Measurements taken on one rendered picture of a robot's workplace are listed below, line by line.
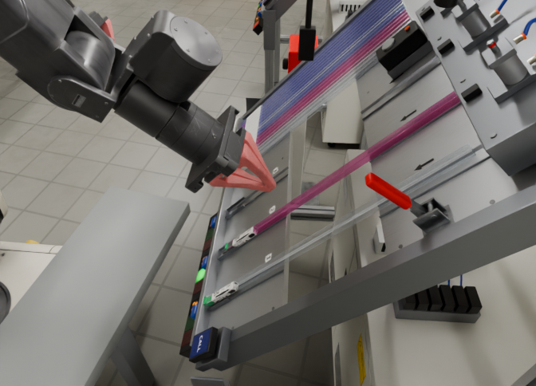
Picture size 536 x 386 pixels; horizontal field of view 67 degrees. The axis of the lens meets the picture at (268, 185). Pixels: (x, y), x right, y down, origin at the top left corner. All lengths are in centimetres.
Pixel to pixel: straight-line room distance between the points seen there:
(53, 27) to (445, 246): 42
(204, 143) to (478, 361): 68
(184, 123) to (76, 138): 211
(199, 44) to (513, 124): 30
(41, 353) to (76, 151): 161
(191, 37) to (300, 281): 135
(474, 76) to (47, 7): 43
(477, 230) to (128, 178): 187
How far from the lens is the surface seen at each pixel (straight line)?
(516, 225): 46
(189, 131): 44
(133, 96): 43
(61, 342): 96
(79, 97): 42
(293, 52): 141
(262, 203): 80
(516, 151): 44
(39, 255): 157
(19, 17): 40
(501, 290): 103
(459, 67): 54
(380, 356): 86
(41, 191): 226
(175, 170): 213
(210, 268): 80
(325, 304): 54
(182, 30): 40
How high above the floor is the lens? 139
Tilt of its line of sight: 44 degrees down
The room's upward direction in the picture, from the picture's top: straight up
